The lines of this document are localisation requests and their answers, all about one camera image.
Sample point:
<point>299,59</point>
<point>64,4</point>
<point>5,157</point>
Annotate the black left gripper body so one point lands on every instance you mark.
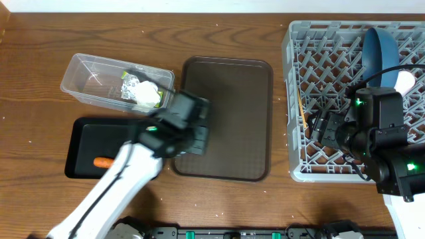
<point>154,85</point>

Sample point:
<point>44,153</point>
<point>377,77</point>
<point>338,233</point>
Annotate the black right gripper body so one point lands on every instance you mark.
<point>325,129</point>

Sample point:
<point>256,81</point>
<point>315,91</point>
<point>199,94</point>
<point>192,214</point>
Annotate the foil wrapper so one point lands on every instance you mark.
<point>129,84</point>

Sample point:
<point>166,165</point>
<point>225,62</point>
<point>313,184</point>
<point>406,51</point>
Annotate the pink cup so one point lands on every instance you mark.
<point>405,82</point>

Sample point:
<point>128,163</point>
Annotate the dark blue bowl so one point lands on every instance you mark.
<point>380,51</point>

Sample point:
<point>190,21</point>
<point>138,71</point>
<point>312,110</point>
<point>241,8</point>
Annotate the orange carrot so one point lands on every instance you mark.
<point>103,162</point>

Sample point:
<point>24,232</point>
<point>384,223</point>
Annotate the yellow green snack packet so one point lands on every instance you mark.
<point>160,103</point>

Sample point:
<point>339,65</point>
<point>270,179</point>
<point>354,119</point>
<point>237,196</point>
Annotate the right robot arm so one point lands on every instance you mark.
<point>398,172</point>

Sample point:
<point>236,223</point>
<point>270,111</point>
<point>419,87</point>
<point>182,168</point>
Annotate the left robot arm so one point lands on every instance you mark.
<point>138,161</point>

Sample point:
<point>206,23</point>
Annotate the grey plastic dishwasher rack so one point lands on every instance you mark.
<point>321,59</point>

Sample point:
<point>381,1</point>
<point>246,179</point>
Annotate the brown serving tray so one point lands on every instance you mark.
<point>240,118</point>

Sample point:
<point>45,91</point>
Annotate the wooden chopstick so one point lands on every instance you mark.
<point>301,109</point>

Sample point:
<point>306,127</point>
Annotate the white crumpled tissue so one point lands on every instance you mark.
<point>146,94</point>

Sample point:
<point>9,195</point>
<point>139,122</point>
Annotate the black tray bin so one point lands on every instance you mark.
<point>92,138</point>

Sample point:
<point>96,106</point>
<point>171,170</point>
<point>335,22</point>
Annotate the clear plastic bin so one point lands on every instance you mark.
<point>96,80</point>

